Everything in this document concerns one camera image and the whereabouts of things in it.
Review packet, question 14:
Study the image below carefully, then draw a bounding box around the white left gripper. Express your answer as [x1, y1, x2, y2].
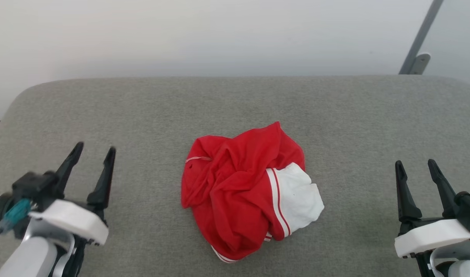
[29, 142, 116, 246]

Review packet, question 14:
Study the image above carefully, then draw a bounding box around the grey fabric sofa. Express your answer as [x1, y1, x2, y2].
[0, 75, 470, 277]

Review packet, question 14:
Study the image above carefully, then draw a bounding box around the grey metal pole with bracket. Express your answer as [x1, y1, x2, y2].
[398, 0, 445, 75]

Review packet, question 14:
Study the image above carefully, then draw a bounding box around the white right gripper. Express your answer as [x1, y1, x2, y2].
[395, 159, 470, 258]

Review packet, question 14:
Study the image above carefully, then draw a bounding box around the red white shirt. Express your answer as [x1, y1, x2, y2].
[181, 122, 325, 264]

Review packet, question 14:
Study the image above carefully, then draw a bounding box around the black cable teal plug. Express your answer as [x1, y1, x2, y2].
[0, 198, 32, 274]

